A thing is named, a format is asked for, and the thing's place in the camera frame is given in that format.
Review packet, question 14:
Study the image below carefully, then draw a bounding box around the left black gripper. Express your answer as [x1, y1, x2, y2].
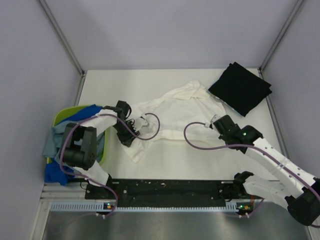
[113, 120, 140, 147]

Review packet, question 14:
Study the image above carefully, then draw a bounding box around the white floral t shirt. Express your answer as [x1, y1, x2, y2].
[122, 80, 227, 163]

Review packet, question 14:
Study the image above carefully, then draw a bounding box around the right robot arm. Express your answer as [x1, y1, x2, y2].
[210, 115, 320, 227]

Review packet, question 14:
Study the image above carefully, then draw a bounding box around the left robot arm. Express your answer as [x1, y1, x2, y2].
[59, 100, 140, 199]

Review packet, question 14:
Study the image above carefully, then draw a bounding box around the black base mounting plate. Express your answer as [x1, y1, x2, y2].
[84, 178, 253, 208]

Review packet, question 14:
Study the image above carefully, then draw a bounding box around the green plastic basket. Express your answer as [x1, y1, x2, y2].
[45, 104, 103, 164]

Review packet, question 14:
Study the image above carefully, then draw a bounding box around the grey blue t shirt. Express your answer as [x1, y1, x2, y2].
[43, 120, 105, 163]

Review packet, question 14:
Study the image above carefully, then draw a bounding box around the royal blue t shirt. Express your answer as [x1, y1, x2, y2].
[44, 104, 103, 186]

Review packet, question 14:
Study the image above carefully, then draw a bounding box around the folded black t shirt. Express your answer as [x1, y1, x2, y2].
[208, 62, 272, 117]

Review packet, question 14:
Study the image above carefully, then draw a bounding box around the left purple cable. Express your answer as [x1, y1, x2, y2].
[57, 112, 161, 196]

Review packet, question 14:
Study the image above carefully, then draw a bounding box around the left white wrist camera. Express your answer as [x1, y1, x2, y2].
[133, 116, 150, 132]

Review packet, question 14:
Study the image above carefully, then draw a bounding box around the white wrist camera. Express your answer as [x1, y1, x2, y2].
[133, 116, 150, 132]
[204, 114, 219, 130]

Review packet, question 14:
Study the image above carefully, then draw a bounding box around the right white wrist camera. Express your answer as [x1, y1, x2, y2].
[204, 114, 219, 130]

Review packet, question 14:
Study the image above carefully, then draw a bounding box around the slotted cable duct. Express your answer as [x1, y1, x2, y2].
[50, 202, 253, 213]

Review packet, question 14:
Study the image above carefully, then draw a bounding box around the left aluminium frame post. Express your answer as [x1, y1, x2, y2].
[37, 0, 85, 77]

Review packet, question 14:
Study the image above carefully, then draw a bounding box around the aluminium frame post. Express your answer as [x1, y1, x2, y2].
[37, 0, 85, 77]
[258, 0, 307, 75]

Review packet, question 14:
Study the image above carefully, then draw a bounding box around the right aluminium frame post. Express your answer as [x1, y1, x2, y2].
[258, 0, 307, 75]

